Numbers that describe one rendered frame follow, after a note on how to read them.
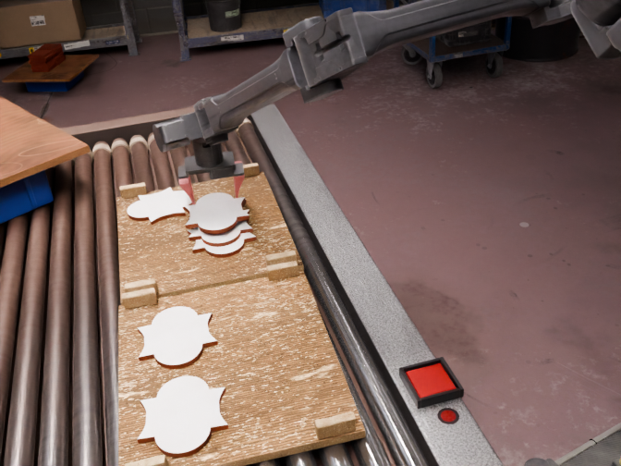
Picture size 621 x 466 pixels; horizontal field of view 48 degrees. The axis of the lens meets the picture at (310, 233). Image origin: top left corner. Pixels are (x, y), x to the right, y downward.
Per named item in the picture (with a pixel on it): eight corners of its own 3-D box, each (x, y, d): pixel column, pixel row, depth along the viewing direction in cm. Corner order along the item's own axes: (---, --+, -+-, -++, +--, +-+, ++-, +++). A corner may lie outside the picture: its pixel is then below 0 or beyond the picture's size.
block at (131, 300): (157, 298, 130) (154, 286, 128) (157, 303, 128) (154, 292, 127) (124, 304, 129) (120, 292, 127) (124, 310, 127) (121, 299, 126)
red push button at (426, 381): (440, 368, 113) (440, 361, 112) (456, 394, 108) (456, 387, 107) (405, 377, 111) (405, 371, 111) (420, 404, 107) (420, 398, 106)
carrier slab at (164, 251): (263, 177, 170) (262, 170, 169) (304, 271, 136) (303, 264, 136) (117, 202, 164) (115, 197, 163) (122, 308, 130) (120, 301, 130)
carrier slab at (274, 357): (303, 275, 135) (303, 269, 134) (366, 437, 101) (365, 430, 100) (119, 312, 130) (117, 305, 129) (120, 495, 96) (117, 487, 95)
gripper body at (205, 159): (236, 172, 145) (231, 141, 141) (187, 179, 144) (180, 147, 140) (233, 158, 150) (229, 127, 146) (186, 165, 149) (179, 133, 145)
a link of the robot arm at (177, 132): (231, 138, 134) (217, 94, 133) (175, 154, 130) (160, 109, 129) (215, 147, 145) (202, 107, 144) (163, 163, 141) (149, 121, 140)
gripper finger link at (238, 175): (248, 205, 150) (243, 166, 144) (214, 210, 149) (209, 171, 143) (245, 190, 155) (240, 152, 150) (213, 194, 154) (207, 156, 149)
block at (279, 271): (298, 271, 134) (297, 259, 132) (299, 276, 132) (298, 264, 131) (267, 276, 133) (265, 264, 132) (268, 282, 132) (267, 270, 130)
